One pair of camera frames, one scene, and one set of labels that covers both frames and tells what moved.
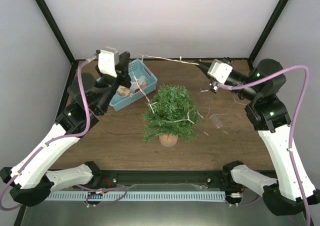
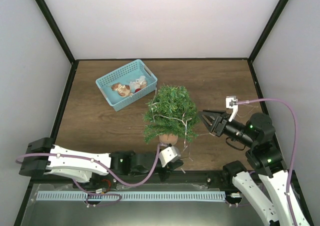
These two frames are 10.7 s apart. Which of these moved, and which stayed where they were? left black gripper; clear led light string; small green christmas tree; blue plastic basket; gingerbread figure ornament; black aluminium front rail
Moved: left black gripper; clear led light string
Stayed: black aluminium front rail; blue plastic basket; gingerbread figure ornament; small green christmas tree
